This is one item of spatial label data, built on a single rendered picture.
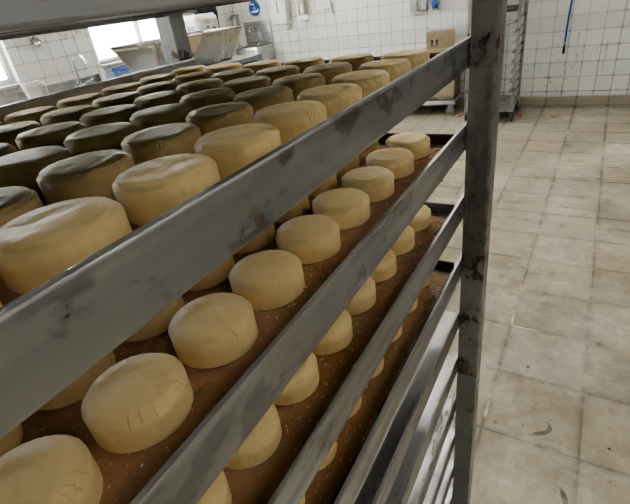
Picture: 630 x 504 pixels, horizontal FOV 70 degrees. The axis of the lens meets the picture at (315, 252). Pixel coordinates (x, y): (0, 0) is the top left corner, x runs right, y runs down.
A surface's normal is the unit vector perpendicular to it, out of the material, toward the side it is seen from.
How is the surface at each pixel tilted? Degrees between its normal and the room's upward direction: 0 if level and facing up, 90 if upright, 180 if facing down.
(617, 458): 0
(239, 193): 90
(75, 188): 90
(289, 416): 0
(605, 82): 90
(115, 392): 0
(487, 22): 90
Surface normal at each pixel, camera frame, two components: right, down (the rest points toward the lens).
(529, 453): -0.13, -0.86
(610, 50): -0.49, 0.49
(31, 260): 0.07, 0.49
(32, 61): 0.86, 0.15
